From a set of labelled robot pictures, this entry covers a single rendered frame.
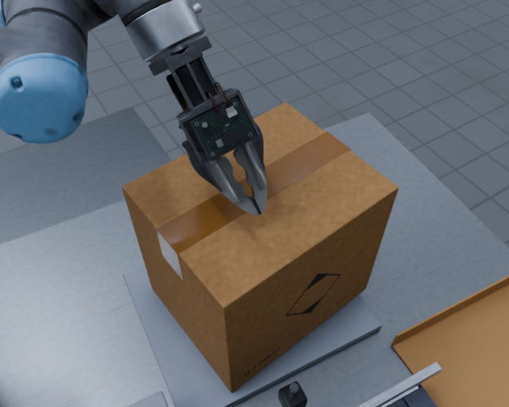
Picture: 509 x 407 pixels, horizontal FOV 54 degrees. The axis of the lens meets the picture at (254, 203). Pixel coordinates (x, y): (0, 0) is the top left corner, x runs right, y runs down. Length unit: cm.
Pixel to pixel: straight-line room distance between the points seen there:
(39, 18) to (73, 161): 72
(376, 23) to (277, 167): 271
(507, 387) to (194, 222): 57
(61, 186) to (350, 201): 68
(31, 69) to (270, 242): 34
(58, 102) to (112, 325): 55
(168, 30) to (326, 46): 259
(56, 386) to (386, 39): 275
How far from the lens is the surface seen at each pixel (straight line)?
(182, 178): 70
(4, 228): 112
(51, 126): 46
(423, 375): 75
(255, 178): 60
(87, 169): 117
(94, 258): 101
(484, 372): 93
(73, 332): 94
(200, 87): 52
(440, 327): 94
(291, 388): 67
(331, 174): 71
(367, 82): 284
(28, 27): 50
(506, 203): 239
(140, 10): 54
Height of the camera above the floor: 162
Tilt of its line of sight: 49 degrees down
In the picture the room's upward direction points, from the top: straight up
